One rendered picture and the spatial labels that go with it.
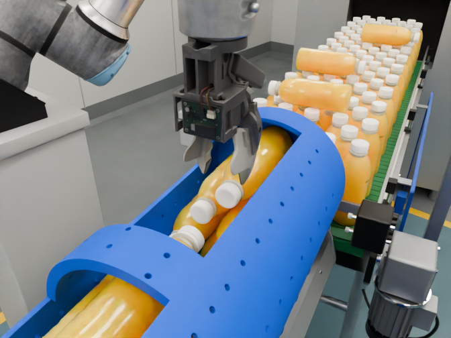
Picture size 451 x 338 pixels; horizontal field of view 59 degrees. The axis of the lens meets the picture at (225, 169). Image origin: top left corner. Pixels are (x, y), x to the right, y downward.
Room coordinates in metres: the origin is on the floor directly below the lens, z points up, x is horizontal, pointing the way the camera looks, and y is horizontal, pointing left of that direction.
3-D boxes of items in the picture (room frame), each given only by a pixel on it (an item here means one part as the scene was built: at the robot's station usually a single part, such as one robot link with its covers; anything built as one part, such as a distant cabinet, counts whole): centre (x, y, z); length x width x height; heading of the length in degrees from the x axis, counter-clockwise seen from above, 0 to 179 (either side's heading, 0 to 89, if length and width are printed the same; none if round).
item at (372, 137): (0.90, -0.36, 1.00); 0.07 x 0.07 x 0.19
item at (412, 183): (1.19, -0.64, 0.70); 0.80 x 0.05 x 0.50; 153
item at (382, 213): (0.69, -0.32, 0.95); 0.10 x 0.07 x 0.10; 63
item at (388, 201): (0.84, -0.42, 0.94); 0.03 x 0.02 x 0.08; 153
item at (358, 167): (0.78, -0.30, 1.00); 0.07 x 0.07 x 0.19
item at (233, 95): (0.48, 0.01, 1.36); 0.09 x 0.08 x 0.12; 153
